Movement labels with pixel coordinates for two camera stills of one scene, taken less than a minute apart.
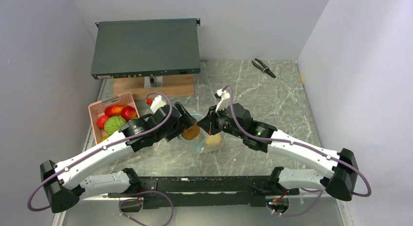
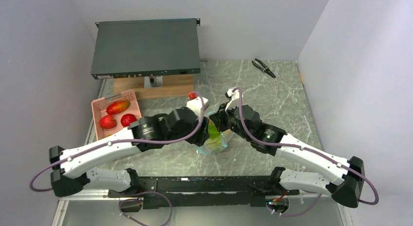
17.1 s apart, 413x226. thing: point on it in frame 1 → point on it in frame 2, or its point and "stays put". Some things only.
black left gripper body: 183,122 → 197,138
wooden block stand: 173,85 stays put
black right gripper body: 218,122 stays put
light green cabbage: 113,124 → 212,144
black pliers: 265,69 stays put
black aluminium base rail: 205,192 stays put
